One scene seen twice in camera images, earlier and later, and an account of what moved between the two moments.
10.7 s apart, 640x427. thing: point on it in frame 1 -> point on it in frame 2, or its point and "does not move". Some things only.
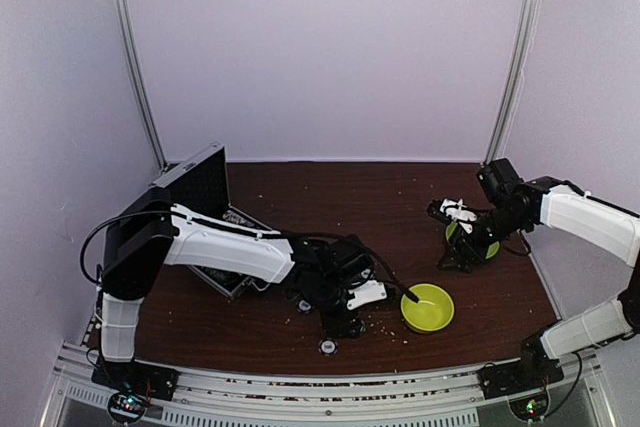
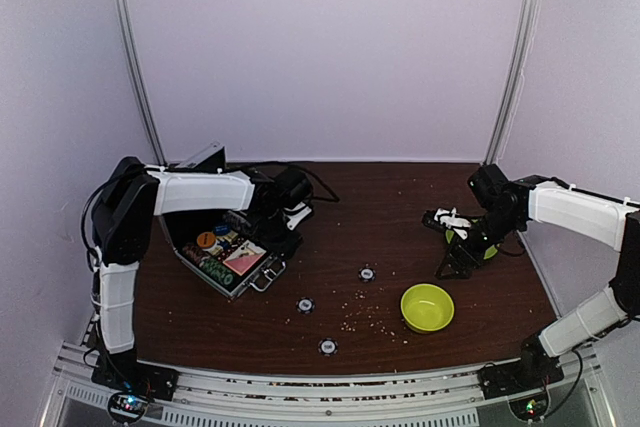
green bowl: [435, 308] does not move
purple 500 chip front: [328, 346] does not move
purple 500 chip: [304, 306] does not move
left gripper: [341, 326] -> [285, 248]
